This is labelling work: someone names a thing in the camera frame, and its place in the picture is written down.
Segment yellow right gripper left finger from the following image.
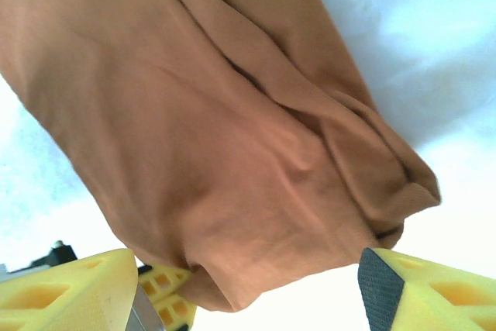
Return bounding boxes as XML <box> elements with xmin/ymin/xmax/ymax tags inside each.
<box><xmin>0</xmin><ymin>247</ymin><xmax>164</xmax><ymax>331</ymax></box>

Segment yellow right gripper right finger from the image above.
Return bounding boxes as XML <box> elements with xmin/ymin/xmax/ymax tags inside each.
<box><xmin>358</xmin><ymin>246</ymin><xmax>496</xmax><ymax>331</ymax></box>

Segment brown long pants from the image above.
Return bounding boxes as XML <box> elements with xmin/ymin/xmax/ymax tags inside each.
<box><xmin>0</xmin><ymin>0</ymin><xmax>443</xmax><ymax>313</ymax></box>

